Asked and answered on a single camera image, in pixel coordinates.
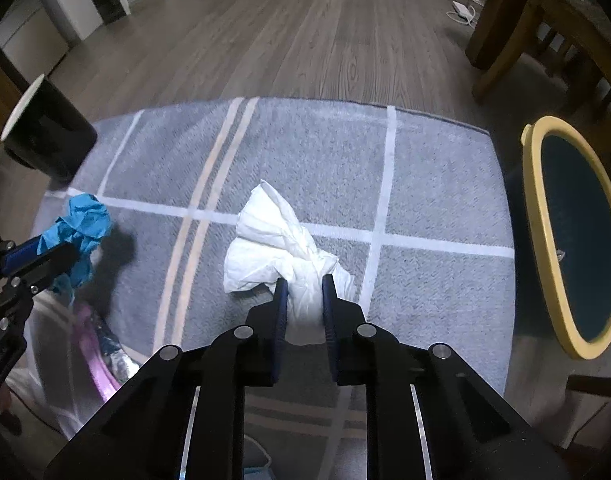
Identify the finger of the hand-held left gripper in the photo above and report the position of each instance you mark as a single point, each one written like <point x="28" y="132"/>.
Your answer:
<point x="35" y="260"/>

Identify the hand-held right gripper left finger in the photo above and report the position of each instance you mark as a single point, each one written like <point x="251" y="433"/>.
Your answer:
<point x="280" y="310"/>

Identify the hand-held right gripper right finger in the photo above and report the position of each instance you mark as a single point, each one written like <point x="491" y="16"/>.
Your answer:
<point x="329" y="320"/>

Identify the blue wrapper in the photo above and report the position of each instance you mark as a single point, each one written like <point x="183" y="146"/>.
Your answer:
<point x="85" y="215"/>

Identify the white tissue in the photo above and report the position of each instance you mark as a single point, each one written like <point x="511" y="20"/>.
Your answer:
<point x="270" y="240"/>

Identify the yellow rimmed dark bin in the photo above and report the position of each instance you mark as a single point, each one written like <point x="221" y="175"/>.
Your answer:
<point x="580" y="240"/>

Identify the purple snack packet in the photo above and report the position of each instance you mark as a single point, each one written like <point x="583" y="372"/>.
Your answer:
<point x="98" y="360"/>

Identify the black paper cup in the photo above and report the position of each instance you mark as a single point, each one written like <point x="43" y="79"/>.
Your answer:
<point x="50" y="130"/>

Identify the brown wooden cabinet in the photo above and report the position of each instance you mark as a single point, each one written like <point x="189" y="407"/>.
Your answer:
<point x="0" y="105"/>

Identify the grey rug with white lines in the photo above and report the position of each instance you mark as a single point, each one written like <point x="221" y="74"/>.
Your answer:
<point x="435" y="185"/>

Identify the beige refrigerator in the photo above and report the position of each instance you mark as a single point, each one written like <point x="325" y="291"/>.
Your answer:
<point x="30" y="30"/>

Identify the white tall cabinet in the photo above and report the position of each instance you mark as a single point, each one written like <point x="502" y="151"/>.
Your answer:
<point x="70" y="0"/>

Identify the wooden chair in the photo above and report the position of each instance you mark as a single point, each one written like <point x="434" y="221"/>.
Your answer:
<point x="510" y="45"/>

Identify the wooden dining table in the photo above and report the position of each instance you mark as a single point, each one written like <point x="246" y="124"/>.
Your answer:
<point x="490" y="25"/>

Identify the white power strip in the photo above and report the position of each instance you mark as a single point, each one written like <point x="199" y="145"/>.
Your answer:
<point x="463" y="11"/>

